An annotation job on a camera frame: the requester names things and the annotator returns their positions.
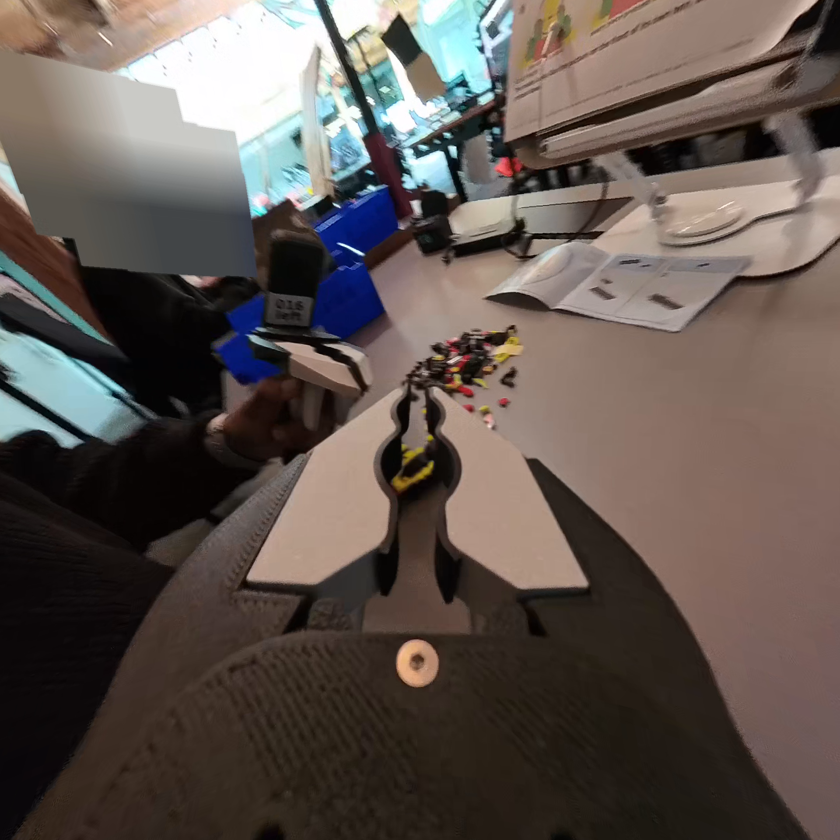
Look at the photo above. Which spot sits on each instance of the small black device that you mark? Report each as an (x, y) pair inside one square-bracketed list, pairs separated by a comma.
[(430, 235)]

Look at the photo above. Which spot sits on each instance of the pile of loose lego pieces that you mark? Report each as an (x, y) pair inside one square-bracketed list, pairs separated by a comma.
[(466, 354)]

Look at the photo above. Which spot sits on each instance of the person's black knit clothing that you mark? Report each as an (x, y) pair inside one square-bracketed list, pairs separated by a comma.
[(65, 623)]

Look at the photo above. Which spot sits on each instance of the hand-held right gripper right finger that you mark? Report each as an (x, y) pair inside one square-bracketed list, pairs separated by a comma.
[(518, 525)]

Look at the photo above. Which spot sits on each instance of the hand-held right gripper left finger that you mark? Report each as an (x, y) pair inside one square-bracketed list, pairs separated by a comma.
[(321, 525)]

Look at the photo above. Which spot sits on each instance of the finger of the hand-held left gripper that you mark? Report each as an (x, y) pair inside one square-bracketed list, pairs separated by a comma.
[(354, 361), (315, 371)]

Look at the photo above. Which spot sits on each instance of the flat black box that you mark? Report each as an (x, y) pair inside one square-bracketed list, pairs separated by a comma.
[(489, 239)]

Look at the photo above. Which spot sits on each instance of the printed instruction poster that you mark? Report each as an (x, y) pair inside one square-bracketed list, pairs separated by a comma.
[(571, 26)]

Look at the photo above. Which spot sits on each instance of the black yellow red lego model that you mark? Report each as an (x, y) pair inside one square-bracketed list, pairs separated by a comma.
[(410, 472)]

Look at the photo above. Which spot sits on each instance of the instruction booklet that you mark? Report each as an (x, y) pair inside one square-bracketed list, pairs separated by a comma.
[(643, 289)]

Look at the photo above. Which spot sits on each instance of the black clip lego piece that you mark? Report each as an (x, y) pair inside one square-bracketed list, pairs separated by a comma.
[(508, 376)]

